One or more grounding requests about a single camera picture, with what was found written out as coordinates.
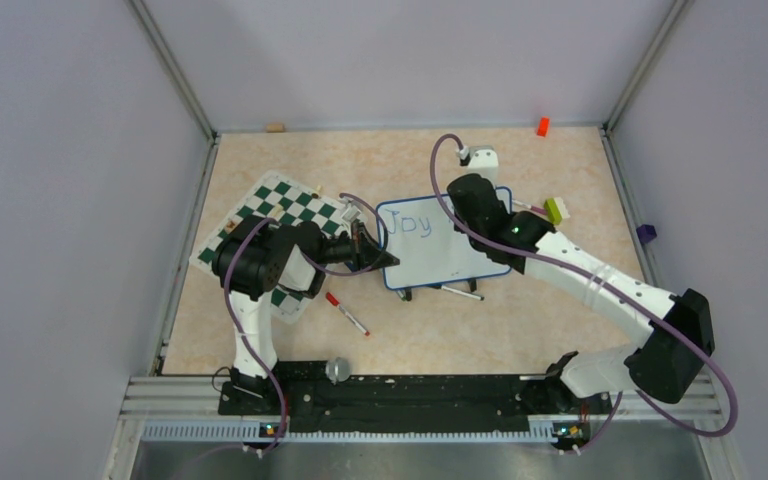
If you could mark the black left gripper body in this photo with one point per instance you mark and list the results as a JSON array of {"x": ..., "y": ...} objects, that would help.
[{"x": 345, "y": 248}]

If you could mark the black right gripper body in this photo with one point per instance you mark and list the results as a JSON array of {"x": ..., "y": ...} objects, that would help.
[{"x": 477, "y": 245}]

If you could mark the blue framed whiteboard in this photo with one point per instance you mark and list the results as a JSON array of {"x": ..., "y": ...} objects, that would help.
[{"x": 429, "y": 249}]

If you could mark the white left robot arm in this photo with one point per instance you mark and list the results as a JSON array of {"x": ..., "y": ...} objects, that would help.
[{"x": 259, "y": 255}]

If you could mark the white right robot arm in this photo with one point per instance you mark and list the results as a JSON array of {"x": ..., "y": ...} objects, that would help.
[{"x": 653, "y": 360}]

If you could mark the red cap marker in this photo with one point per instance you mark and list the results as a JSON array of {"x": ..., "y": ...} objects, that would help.
[{"x": 352, "y": 319}]

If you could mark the purple cap marker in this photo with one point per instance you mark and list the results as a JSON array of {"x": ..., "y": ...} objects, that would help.
[{"x": 532, "y": 208}]

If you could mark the green white toy brick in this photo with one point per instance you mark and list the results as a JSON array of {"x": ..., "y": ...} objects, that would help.
[{"x": 556, "y": 210}]

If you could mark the black cap marker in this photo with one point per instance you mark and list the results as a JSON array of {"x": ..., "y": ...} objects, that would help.
[{"x": 466, "y": 294}]

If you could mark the orange toy block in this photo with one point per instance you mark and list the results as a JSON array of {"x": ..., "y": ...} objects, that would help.
[{"x": 543, "y": 127}]

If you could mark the grey round knob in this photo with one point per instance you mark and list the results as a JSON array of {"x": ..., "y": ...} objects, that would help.
[{"x": 338, "y": 370}]

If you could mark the wooden cork piece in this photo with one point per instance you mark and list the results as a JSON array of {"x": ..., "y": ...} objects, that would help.
[{"x": 276, "y": 127}]

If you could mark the purple toy block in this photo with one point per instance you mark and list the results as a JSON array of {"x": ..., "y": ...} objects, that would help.
[{"x": 646, "y": 233}]

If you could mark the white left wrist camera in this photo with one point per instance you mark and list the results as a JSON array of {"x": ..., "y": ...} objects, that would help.
[{"x": 350, "y": 214}]

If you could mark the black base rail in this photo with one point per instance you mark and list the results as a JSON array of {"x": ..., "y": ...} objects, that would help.
[{"x": 402, "y": 404}]

